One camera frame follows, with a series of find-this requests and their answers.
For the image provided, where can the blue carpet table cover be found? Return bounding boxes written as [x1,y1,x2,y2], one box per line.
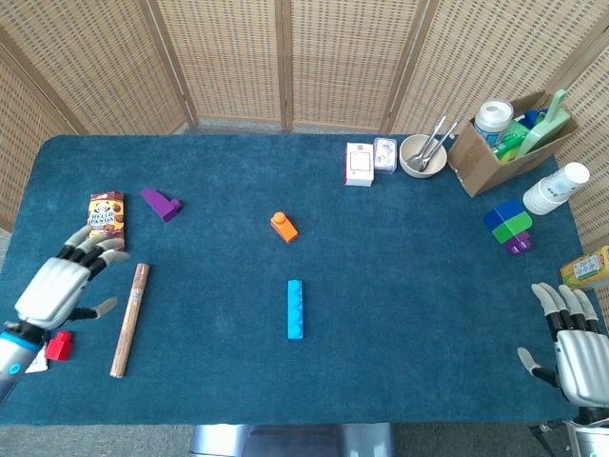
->
[0,133,609,427]

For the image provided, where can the white wipes canister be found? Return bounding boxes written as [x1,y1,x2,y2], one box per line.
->
[473,100,515,147]

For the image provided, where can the beige bowl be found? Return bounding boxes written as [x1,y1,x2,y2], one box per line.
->
[399,134,449,180]

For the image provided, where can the long blue brick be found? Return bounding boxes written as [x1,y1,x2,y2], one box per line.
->
[286,279,305,341]

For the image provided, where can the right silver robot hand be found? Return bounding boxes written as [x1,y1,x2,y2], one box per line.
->
[517,283,609,410]

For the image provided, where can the blue plastic block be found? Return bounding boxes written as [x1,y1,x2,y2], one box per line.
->
[482,199,527,229]

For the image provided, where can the green plastic packet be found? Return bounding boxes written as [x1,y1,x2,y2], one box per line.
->
[492,119,529,163]

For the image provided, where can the yellow green drink carton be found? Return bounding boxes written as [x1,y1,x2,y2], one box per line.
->
[560,246,609,291]

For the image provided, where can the green plastic block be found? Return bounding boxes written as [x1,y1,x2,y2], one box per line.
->
[491,211,533,245]

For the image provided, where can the grey robot torso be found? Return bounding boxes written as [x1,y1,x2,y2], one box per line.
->
[189,422,396,457]

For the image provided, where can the red block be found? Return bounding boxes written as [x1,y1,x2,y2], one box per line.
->
[46,330,75,362]

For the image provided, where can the white box with red logo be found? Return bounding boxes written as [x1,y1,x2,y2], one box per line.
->
[344,142,376,188]

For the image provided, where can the clear plastic card box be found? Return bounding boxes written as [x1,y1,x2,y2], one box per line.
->
[373,137,399,175]

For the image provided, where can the orange block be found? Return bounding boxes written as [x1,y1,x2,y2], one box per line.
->
[270,211,300,245]

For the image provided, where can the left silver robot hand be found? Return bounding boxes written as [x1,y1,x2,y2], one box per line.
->
[12,226,130,334]

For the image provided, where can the metal spoon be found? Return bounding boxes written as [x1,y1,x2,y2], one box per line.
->
[405,115,447,169]
[418,121,459,172]

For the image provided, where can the purple plastic block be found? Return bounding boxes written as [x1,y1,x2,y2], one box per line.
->
[502,231,533,256]

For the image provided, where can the Hello Panda snack box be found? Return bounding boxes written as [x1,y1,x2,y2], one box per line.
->
[85,190,128,252]

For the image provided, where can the wooden rattan folding screen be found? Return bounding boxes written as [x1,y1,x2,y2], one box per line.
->
[0,0,609,329]

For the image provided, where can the brown cardboard box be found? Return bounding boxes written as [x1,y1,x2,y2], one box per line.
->
[446,90,580,198]

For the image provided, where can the white cups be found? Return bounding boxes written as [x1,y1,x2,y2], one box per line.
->
[522,162,591,216]

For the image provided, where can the brown cylindrical biscuit pack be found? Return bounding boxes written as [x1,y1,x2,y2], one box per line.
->
[109,263,151,380]

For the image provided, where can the light green plastic dustpan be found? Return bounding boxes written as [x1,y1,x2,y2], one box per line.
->
[516,89,571,158]

